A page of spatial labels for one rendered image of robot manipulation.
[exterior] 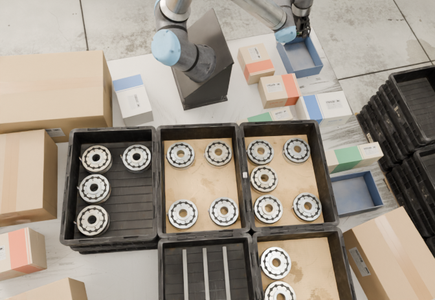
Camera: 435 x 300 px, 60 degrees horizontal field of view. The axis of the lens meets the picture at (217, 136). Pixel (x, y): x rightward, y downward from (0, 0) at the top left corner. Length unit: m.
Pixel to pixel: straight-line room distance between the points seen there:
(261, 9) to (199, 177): 0.62
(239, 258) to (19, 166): 0.83
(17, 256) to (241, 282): 0.72
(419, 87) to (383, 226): 1.07
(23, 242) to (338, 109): 1.29
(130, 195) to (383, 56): 2.23
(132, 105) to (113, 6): 1.56
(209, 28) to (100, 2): 1.61
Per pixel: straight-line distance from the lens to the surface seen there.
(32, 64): 1.65
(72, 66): 1.59
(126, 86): 1.63
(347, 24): 3.15
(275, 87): 1.67
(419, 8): 3.55
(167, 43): 1.37
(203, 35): 1.59
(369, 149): 1.61
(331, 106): 1.68
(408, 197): 2.28
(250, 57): 1.75
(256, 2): 1.20
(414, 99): 2.28
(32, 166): 1.48
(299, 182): 1.44
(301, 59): 1.89
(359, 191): 1.66
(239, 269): 1.33
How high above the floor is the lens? 2.14
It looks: 64 degrees down
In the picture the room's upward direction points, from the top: 9 degrees clockwise
